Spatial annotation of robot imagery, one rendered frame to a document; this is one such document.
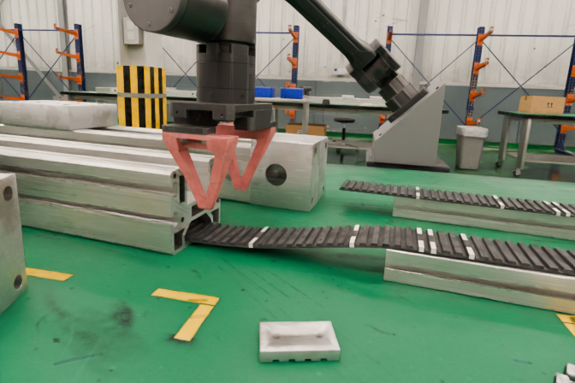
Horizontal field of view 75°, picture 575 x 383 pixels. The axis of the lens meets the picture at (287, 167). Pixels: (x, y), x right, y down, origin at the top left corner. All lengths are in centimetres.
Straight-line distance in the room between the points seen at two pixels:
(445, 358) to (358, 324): 6
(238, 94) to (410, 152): 64
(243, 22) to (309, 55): 782
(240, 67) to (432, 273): 25
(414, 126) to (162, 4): 73
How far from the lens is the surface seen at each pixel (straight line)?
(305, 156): 51
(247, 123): 36
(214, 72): 36
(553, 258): 40
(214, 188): 35
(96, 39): 1032
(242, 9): 37
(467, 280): 37
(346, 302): 32
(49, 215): 49
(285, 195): 53
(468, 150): 550
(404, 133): 94
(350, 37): 93
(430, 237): 38
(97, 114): 76
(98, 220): 44
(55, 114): 73
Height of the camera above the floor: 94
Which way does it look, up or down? 12 degrees down
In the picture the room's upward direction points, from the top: 2 degrees clockwise
